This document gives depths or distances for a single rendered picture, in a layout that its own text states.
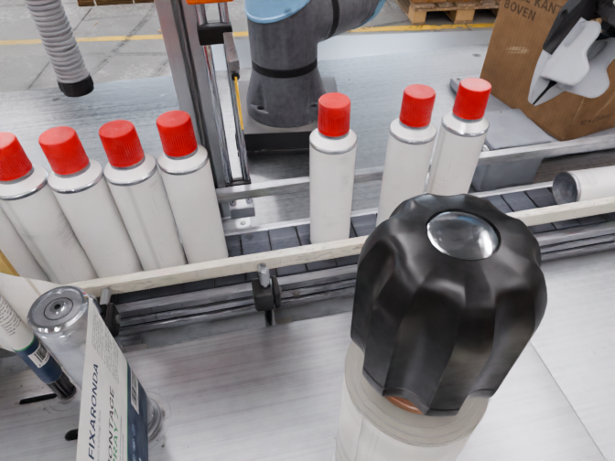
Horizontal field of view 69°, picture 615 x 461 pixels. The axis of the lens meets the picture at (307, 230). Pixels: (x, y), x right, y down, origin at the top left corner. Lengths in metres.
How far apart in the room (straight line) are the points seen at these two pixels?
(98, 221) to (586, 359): 0.57
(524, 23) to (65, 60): 0.75
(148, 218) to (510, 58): 0.75
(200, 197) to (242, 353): 0.17
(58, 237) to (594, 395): 0.60
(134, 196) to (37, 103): 0.70
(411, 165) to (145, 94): 0.72
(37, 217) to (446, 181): 0.44
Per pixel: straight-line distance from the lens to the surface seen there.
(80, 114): 1.06
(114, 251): 0.53
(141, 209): 0.48
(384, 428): 0.27
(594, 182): 0.71
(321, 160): 0.48
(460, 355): 0.19
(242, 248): 0.59
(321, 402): 0.47
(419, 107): 0.48
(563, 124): 0.92
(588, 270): 0.73
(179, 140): 0.45
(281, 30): 0.75
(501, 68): 1.01
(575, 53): 0.55
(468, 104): 0.52
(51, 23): 0.52
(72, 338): 0.34
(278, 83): 0.79
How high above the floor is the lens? 1.31
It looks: 45 degrees down
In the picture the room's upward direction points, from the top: 1 degrees counter-clockwise
